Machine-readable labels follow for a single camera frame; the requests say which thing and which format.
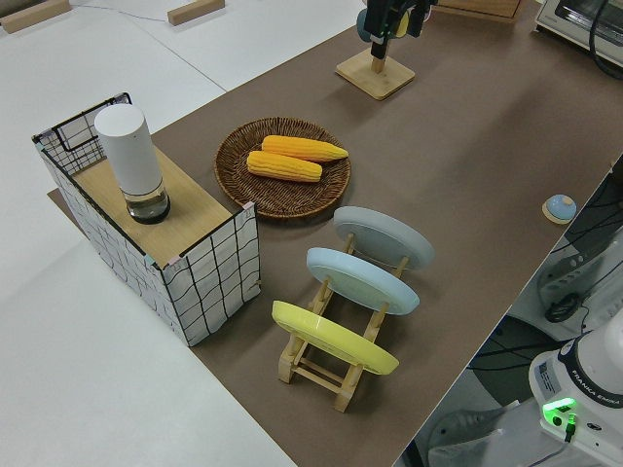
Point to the white cylinder bottle clear base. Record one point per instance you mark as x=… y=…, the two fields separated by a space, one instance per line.
x=130 y=155

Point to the round wicker basket tray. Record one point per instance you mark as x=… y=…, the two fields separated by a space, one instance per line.
x=282 y=199

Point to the yellow corn cob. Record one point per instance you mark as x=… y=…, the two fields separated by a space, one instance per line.
x=304 y=148
x=282 y=166

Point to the wooden block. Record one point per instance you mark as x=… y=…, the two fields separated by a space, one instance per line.
x=19 y=20
x=194 y=10

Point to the light wooden board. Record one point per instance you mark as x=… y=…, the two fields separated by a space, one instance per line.
x=194 y=214

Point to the yellow plate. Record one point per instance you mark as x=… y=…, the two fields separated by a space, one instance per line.
x=331 y=338

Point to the wooden drawer cabinet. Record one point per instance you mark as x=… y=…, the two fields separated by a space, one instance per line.
x=479 y=7

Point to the grey power strip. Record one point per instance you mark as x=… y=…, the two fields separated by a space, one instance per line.
x=562 y=279

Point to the dark teal mug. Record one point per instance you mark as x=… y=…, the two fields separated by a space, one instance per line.
x=361 y=26

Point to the wooden mug tree stand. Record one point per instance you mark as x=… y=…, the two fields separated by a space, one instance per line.
x=375 y=80

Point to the blue dome bell wooden base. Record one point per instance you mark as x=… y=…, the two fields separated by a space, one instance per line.
x=560 y=206

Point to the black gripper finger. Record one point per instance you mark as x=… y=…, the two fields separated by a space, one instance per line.
x=378 y=22
x=416 y=22

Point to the white toaster oven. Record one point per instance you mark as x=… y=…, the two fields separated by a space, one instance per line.
x=569 y=22

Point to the wooden dish rack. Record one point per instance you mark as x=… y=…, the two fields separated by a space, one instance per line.
x=316 y=377

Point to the grey plate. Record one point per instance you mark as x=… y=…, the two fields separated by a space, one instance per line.
x=384 y=236

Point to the dark mug with yellow interior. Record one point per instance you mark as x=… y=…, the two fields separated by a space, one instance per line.
x=401 y=24

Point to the brown table mat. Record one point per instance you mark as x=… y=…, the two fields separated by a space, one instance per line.
x=438 y=146

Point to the light blue plate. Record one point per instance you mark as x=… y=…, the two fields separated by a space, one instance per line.
x=360 y=279

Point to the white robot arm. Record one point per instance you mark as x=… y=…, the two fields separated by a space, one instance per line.
x=584 y=384

